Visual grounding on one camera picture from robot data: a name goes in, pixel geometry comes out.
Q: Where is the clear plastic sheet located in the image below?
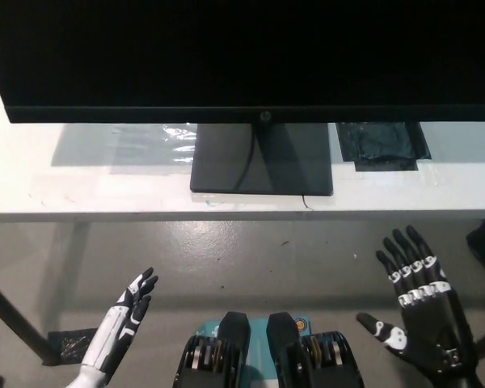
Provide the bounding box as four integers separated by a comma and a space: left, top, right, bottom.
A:
108, 123, 199, 175

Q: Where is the black HP computer monitor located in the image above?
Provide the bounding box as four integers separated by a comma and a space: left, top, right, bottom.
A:
0, 0, 485, 198

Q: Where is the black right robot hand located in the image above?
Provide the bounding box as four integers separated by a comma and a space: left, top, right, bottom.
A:
355, 224, 479, 377

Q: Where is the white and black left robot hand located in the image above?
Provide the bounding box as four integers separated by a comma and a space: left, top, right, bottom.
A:
80, 266, 160, 376

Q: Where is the black floor tape patch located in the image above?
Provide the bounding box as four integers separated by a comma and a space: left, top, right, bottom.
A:
47, 327, 99, 361

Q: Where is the black and teal robot body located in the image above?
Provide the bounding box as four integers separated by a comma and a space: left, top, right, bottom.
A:
172, 310, 367, 388

